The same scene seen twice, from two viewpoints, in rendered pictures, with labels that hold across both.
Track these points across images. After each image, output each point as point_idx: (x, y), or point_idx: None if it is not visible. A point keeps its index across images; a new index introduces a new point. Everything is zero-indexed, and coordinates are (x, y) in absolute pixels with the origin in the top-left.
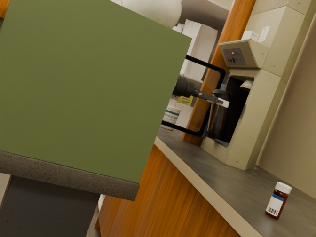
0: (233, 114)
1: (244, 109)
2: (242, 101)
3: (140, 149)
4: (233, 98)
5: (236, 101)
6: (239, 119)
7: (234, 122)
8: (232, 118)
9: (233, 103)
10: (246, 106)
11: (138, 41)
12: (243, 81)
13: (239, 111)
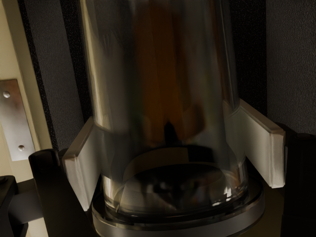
0: (276, 47)
1: (13, 132)
2: (269, 112)
3: None
4: (291, 124)
5: (281, 111)
6: (12, 74)
7: (269, 13)
8: (277, 28)
9: (288, 101)
10: (11, 154)
11: None
12: (282, 199)
13: (268, 70)
